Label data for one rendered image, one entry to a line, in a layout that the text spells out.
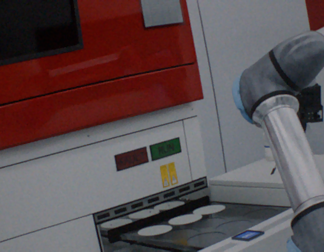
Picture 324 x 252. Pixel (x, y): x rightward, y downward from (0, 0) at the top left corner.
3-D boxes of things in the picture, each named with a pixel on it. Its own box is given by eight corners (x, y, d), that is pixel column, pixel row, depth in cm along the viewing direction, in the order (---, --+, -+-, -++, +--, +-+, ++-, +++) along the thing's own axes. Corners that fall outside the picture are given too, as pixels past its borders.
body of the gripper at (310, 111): (323, 124, 202) (323, 86, 198) (299, 127, 201) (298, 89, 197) (314, 116, 209) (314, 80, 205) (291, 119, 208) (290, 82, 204)
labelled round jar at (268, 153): (261, 161, 234) (258, 134, 233) (274, 156, 239) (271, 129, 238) (276, 161, 229) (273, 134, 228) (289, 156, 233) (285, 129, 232)
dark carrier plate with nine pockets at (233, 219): (124, 235, 196) (124, 233, 196) (210, 204, 217) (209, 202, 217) (205, 250, 169) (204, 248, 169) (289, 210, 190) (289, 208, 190)
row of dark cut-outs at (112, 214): (94, 222, 195) (93, 214, 195) (205, 185, 222) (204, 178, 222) (96, 222, 194) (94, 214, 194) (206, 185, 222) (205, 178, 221)
